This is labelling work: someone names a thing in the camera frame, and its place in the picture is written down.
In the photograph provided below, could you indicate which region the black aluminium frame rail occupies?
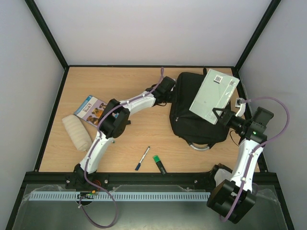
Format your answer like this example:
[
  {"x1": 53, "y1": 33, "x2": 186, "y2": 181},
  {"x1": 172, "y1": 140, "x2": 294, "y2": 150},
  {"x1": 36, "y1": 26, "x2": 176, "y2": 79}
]
[{"x1": 24, "y1": 171, "x2": 278, "y2": 190}]

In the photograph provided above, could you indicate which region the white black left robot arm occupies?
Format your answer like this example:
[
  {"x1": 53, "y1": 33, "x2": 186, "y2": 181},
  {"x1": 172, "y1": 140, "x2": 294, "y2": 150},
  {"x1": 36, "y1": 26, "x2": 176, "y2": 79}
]
[{"x1": 73, "y1": 76, "x2": 176, "y2": 184}]

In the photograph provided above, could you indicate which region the light blue slotted cable duct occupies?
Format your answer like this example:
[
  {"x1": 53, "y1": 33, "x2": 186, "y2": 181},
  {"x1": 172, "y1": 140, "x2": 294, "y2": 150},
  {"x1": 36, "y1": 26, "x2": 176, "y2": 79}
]
[{"x1": 29, "y1": 191, "x2": 210, "y2": 202}]

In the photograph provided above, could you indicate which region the beige fabric pencil roll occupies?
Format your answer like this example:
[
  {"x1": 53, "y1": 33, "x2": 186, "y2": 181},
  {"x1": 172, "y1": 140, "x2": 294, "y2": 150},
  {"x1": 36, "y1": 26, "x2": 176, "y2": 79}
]
[{"x1": 62, "y1": 115, "x2": 92, "y2": 151}]

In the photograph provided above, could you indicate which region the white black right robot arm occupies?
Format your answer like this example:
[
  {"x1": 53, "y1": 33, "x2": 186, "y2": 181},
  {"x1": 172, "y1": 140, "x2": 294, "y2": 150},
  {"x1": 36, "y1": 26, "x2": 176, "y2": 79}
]
[{"x1": 207, "y1": 107, "x2": 274, "y2": 224}]

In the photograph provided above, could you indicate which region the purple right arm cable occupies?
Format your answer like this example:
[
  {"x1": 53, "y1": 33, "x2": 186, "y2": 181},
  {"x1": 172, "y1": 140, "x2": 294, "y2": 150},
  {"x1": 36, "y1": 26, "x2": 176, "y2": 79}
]
[{"x1": 220, "y1": 96, "x2": 291, "y2": 223}]

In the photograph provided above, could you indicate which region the grey shrink-wrapped notebook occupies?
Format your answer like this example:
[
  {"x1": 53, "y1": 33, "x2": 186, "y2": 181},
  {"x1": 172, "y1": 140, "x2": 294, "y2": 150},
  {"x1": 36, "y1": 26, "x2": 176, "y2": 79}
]
[{"x1": 189, "y1": 69, "x2": 240, "y2": 125}]

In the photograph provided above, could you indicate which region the purple dog picture book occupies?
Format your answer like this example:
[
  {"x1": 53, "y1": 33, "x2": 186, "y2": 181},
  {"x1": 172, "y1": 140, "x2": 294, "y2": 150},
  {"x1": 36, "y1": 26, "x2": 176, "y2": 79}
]
[{"x1": 74, "y1": 95, "x2": 107, "y2": 127}]

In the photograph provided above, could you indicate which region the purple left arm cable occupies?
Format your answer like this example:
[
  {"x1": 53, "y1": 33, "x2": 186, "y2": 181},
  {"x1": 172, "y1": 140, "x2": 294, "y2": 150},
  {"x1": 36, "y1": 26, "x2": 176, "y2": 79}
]
[{"x1": 79, "y1": 67, "x2": 166, "y2": 227}]

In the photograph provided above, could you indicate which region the black student backpack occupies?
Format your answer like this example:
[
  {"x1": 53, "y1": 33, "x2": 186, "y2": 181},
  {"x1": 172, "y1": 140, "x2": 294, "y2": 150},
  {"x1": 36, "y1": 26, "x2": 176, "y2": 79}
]
[{"x1": 169, "y1": 68, "x2": 229, "y2": 151}]

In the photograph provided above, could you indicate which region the blue capped white marker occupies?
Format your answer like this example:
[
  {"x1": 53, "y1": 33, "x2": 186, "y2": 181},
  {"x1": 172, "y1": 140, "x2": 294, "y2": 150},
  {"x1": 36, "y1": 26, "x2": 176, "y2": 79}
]
[{"x1": 135, "y1": 146, "x2": 151, "y2": 171}]

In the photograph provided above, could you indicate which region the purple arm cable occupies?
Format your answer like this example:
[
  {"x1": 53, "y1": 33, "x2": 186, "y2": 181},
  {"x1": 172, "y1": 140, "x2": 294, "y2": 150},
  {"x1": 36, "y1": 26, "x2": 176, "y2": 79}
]
[
  {"x1": 220, "y1": 96, "x2": 291, "y2": 223},
  {"x1": 79, "y1": 67, "x2": 166, "y2": 227}
]

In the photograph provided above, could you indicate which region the green black highlighter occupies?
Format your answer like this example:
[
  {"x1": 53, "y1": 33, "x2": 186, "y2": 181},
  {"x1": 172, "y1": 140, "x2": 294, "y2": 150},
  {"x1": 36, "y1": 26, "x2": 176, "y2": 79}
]
[{"x1": 153, "y1": 155, "x2": 167, "y2": 175}]

